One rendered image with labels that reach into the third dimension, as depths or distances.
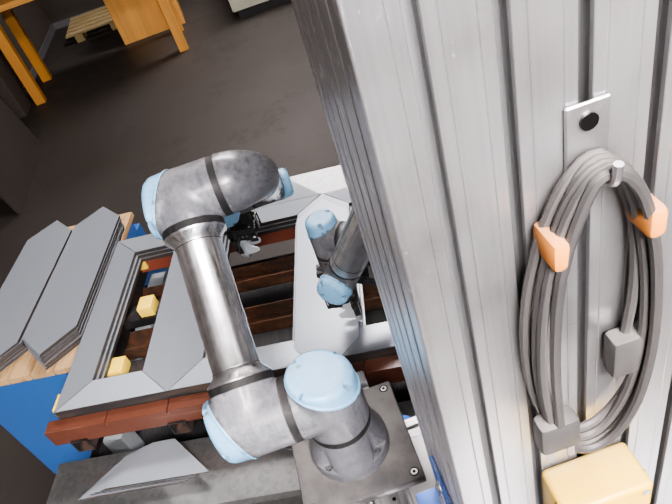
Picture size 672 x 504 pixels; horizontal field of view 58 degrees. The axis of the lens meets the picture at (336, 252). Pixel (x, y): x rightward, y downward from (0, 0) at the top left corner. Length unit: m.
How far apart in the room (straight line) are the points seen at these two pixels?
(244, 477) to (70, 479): 0.53
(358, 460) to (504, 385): 0.64
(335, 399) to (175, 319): 0.98
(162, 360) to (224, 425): 0.78
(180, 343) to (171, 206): 0.77
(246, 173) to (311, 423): 0.45
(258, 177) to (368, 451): 0.53
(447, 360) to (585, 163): 0.18
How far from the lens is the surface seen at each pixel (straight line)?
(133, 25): 7.50
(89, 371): 1.92
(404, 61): 0.32
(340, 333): 1.63
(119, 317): 2.06
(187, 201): 1.10
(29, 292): 2.40
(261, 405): 1.03
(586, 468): 0.66
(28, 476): 3.09
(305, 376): 1.02
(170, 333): 1.86
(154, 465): 1.78
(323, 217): 1.40
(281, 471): 1.65
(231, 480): 1.70
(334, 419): 1.03
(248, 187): 1.11
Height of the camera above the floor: 2.04
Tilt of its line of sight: 40 degrees down
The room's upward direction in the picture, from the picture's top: 19 degrees counter-clockwise
